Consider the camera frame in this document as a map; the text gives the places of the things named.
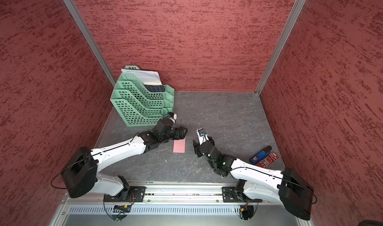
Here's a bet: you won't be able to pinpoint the green plastic file organizer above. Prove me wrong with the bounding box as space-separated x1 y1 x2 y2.
110 65 175 126

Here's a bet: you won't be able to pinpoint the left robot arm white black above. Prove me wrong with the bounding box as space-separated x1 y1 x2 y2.
60 117 188 202

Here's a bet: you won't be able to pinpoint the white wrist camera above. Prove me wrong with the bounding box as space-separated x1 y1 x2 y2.
166 112 177 122
196 128 208 145

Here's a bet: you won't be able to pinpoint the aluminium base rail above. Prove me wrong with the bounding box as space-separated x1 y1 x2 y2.
61 182 306 206

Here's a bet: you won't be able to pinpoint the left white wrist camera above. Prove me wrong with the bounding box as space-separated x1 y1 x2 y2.
166 112 177 122

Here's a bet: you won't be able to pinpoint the dark folder in organizer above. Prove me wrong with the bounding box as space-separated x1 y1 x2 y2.
144 84 166 92

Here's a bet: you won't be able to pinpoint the pink square paper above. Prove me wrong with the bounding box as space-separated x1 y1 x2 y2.
173 138 186 153

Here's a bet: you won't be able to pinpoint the white papers in organizer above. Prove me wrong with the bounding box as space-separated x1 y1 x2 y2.
121 69 162 85

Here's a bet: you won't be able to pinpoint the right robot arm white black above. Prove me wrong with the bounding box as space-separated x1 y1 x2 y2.
193 139 314 221

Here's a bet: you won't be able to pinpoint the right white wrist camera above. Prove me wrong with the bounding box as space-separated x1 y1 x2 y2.
196 128 208 145

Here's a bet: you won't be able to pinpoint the red small box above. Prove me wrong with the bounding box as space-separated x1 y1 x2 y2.
255 152 280 168

